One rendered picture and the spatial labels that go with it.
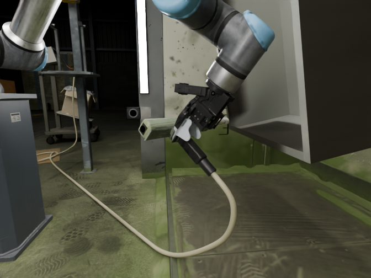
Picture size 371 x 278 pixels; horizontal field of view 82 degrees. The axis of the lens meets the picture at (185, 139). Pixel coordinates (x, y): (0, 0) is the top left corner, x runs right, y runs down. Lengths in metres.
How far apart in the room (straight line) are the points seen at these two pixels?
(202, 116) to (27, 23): 0.81
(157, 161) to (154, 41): 0.86
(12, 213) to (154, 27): 1.31
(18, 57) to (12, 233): 0.72
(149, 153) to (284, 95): 0.99
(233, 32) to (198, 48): 1.12
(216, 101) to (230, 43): 0.14
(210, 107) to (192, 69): 1.06
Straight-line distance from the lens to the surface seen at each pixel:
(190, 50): 1.64
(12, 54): 1.19
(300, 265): 0.97
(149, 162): 1.67
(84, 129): 1.92
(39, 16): 1.10
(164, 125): 0.61
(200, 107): 0.57
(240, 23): 0.55
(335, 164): 1.75
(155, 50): 1.62
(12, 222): 1.14
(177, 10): 0.45
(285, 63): 1.28
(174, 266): 0.88
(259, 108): 1.21
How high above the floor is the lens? 0.63
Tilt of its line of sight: 11 degrees down
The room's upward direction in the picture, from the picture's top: straight up
